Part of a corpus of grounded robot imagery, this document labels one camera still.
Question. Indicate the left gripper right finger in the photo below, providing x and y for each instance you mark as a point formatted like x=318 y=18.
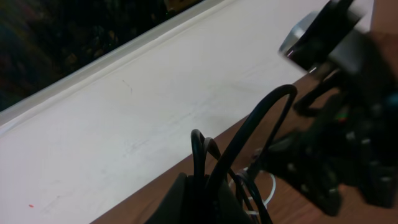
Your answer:
x=227 y=210

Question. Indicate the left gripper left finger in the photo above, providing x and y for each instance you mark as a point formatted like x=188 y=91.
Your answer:
x=169 y=210

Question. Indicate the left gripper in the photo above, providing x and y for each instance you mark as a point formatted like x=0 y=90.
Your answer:
x=345 y=145

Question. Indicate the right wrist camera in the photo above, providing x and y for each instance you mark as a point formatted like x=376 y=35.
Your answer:
x=313 y=38

